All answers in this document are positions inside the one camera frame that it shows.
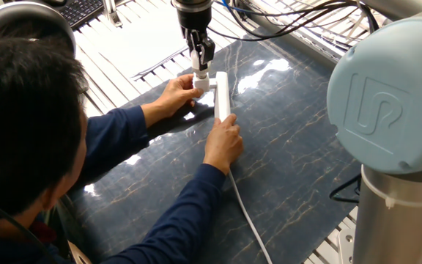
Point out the person's left hand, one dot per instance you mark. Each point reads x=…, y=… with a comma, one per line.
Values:
x=174, y=97

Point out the person's right hand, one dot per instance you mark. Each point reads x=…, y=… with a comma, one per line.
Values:
x=223, y=144

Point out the white power strip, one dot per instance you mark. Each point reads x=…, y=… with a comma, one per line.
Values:
x=222, y=99

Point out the right forearm blue sleeve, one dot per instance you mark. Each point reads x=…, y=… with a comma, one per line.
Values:
x=181, y=220

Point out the white paper stack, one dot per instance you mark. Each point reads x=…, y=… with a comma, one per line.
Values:
x=141, y=40

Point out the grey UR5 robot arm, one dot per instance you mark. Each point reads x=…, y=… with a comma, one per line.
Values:
x=390, y=99

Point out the aluminium corner bracket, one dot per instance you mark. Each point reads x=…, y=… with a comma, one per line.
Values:
x=346, y=243

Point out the left forearm blue sleeve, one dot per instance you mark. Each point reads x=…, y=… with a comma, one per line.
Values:
x=112, y=139

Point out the white bulb holder adapter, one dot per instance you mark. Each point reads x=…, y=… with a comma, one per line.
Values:
x=200, y=83

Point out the aluminium post with bracket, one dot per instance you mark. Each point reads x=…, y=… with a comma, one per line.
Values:
x=110, y=11

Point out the dark blue marble mat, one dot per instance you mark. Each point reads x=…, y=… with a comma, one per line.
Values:
x=299, y=139

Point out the black keyboard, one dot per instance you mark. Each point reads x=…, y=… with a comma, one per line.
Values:
x=81, y=11

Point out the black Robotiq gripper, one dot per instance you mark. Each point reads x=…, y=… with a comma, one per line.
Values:
x=194, y=20

